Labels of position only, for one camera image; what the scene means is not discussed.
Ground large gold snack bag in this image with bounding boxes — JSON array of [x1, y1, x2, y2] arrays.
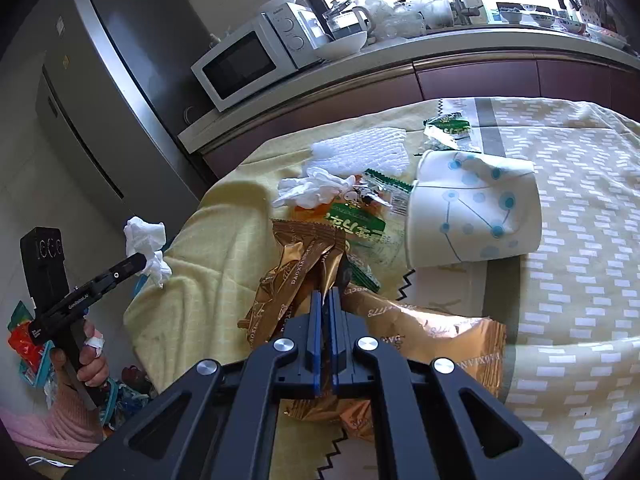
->
[[285, 287, 507, 441]]

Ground person's left forearm pink sleeve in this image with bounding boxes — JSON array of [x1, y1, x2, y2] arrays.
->
[[0, 385, 108, 461]]

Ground kitchen counter maroon cabinets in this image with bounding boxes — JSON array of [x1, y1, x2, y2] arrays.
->
[[177, 22, 640, 181]]

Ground glass kettle white handle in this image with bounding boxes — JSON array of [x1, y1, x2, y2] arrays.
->
[[325, 5, 373, 41]]

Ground small green sachet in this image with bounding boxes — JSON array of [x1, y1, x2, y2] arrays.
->
[[350, 255, 383, 293]]

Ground blue trash bin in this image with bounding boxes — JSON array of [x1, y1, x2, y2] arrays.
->
[[7, 302, 151, 433]]

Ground white paper cup blue dots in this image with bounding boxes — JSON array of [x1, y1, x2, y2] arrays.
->
[[404, 150, 543, 271]]

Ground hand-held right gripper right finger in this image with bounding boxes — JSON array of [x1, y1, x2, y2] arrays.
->
[[327, 287, 583, 480]]

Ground white microwave oven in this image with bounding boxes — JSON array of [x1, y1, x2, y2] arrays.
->
[[191, 1, 331, 112]]

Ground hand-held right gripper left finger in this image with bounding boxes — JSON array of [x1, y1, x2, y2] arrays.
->
[[62, 290, 326, 480]]

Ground green clear snack wrapper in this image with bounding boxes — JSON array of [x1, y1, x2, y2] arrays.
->
[[295, 170, 416, 273]]

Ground clear plastic bags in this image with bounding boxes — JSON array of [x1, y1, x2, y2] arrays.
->
[[367, 0, 453, 38]]

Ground person's left hand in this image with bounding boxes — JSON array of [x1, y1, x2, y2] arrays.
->
[[49, 319, 112, 391]]

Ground white bowl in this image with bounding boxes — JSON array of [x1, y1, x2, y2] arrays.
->
[[312, 30, 369, 61]]

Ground small gold snack wrapper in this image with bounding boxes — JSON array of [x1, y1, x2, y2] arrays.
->
[[237, 217, 351, 348]]

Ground small green torn wrapper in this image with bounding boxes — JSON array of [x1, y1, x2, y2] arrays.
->
[[424, 112, 473, 150]]

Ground white patterned tea towel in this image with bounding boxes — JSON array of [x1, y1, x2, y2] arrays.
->
[[400, 96, 640, 480]]

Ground white tissue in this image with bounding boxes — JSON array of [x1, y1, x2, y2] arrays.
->
[[272, 167, 353, 208], [124, 216, 172, 288]]

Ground yellow checked tablecloth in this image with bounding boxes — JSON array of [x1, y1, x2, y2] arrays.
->
[[122, 105, 501, 480]]

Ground red orange snack packet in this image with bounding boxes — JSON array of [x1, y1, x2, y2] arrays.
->
[[9, 305, 51, 367]]

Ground grey refrigerator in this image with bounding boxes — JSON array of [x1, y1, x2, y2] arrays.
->
[[35, 0, 218, 241]]

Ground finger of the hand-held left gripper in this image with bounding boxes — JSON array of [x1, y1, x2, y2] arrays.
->
[[75, 252, 148, 301]]

